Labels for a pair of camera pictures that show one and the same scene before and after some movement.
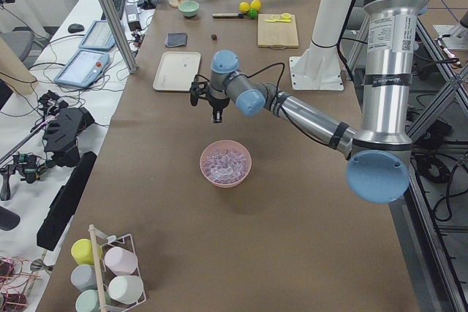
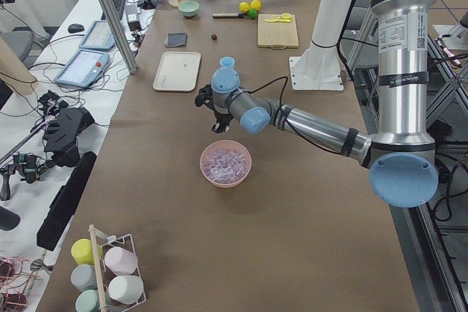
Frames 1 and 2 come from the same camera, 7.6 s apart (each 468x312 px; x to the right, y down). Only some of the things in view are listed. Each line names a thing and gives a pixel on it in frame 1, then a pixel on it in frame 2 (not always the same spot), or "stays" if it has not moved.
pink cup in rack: [121, 261] stays
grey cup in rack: [83, 278] stays
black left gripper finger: [217, 112] → [217, 128]
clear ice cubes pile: [224, 166] stays
